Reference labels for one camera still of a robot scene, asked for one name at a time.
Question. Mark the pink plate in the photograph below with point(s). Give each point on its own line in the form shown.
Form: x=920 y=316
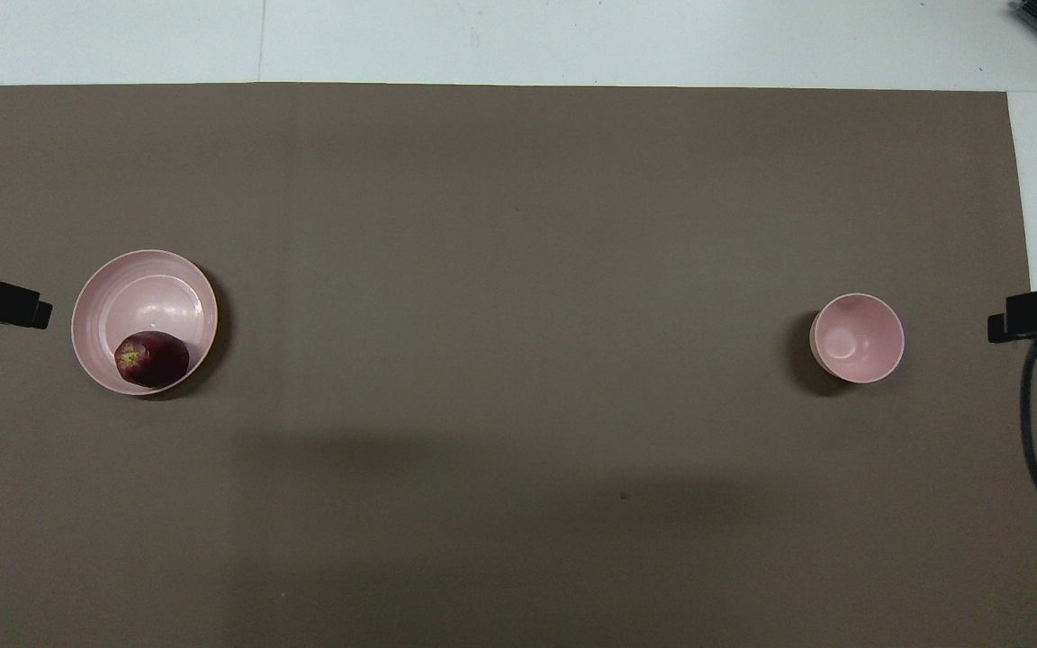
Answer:
x=142 y=306

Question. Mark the pink bowl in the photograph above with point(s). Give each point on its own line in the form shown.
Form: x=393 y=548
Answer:
x=857 y=338

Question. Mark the red apple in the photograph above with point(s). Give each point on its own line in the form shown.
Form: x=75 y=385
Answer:
x=152 y=359

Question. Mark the brown table mat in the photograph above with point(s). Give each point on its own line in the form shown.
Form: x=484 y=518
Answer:
x=500 y=360

